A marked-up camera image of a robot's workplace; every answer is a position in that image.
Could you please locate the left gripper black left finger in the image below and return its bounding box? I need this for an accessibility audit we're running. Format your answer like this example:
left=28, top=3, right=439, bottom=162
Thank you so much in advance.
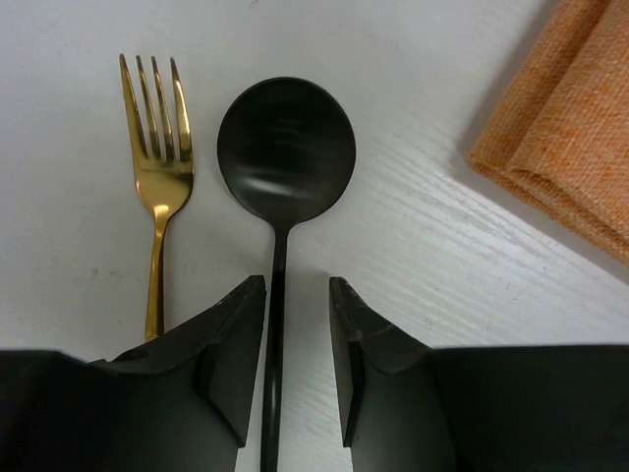
left=1, top=275, right=266, bottom=471

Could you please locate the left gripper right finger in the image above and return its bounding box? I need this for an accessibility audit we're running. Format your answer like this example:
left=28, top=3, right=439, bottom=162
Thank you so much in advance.
left=329, top=277, right=628, bottom=471

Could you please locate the black slotted spoon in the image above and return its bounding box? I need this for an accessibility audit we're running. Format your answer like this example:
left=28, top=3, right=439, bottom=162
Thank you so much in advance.
left=217, top=77, right=357, bottom=471

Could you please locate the orange cloth placemat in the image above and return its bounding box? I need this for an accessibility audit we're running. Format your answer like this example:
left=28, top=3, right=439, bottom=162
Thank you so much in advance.
left=468, top=1, right=628, bottom=263

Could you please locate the gold fork black handle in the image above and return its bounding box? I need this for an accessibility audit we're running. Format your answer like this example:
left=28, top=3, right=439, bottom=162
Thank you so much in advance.
left=119, top=55, right=195, bottom=342

